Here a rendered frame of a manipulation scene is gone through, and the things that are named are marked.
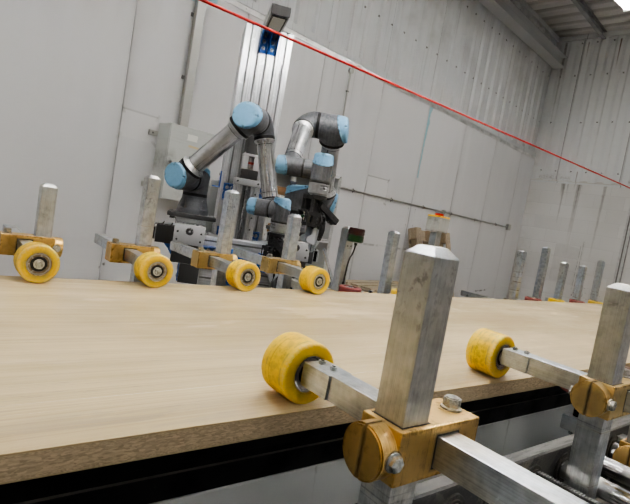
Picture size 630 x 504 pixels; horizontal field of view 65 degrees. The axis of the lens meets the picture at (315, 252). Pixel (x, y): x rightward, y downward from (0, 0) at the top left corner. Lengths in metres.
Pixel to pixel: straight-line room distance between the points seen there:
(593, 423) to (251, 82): 2.24
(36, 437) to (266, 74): 2.35
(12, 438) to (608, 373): 0.74
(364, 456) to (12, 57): 3.79
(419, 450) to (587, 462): 0.44
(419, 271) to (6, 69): 3.73
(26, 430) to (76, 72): 3.71
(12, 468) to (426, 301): 0.38
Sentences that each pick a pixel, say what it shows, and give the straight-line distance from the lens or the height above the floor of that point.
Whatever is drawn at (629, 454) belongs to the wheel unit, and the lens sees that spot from 1.08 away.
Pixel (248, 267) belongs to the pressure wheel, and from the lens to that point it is 1.34.
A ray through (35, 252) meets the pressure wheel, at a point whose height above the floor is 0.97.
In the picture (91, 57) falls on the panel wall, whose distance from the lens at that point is 4.19.
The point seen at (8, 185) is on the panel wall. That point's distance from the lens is 3.99.
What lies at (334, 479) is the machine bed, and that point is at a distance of 0.78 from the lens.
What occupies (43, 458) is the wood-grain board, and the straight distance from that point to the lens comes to 0.52.
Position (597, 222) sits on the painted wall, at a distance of 9.53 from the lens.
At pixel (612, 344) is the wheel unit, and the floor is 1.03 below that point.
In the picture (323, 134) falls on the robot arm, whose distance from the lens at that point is 2.24.
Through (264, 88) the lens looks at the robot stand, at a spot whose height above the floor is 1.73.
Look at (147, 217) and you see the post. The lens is 1.44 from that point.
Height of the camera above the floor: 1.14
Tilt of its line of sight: 4 degrees down
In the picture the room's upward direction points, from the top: 10 degrees clockwise
